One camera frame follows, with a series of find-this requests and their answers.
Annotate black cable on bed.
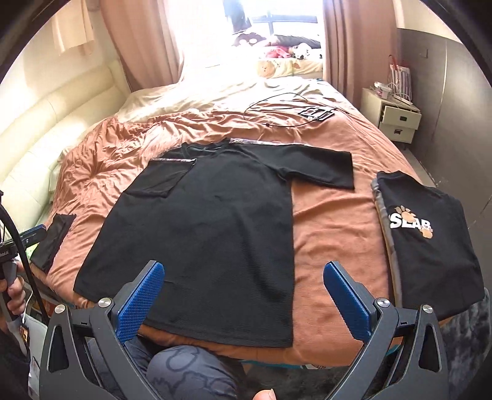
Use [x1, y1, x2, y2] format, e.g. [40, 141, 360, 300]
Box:
[243, 91, 349, 129]

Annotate striped gift bag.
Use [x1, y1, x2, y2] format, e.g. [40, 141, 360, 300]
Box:
[389, 54, 413, 102]

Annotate person's right hand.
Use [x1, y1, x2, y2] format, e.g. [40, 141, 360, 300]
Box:
[253, 389, 277, 400]

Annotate black shirt with floral trim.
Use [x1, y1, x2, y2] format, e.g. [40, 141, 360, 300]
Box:
[73, 139, 355, 348]

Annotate cream bedside nightstand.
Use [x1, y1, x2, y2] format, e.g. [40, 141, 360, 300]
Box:
[359, 88, 422, 145]

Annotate right pink curtain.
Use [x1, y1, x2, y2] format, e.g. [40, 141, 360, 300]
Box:
[322, 0, 398, 107]

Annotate orange bed blanket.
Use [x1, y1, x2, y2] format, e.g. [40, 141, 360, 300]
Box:
[33, 89, 414, 367]

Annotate black cloth at bed edge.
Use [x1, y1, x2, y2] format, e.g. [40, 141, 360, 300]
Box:
[31, 213, 76, 273]

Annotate person's left hand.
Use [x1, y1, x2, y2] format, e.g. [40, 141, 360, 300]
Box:
[0, 259, 26, 316]

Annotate folded black printed t-shirt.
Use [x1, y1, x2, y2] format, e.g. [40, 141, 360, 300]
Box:
[376, 171, 485, 320]

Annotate folded grey garment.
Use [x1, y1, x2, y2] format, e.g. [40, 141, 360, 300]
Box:
[371, 178, 403, 307]

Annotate bear print pillow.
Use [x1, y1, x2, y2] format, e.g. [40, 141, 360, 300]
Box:
[256, 58, 323, 79]

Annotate pink curtain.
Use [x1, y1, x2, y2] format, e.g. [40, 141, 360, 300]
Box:
[322, 0, 398, 107]
[100, 0, 184, 91]

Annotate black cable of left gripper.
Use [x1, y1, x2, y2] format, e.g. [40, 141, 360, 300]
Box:
[0, 203, 51, 328]

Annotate patterned trouser leg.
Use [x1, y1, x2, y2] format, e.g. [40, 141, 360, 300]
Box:
[125, 336, 246, 399]

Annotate black buckle frame on bed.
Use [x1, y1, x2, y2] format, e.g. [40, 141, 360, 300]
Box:
[299, 106, 334, 122]

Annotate plush toys on windowsill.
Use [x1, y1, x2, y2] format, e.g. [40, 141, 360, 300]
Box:
[233, 32, 323, 60]

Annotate left pink curtain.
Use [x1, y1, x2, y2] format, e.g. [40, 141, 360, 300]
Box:
[100, 0, 184, 91]

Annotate cream padded headboard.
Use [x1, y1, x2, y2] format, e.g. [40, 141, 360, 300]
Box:
[1, 59, 130, 231]

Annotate cream bed sheet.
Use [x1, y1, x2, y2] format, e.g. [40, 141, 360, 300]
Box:
[115, 57, 339, 124]

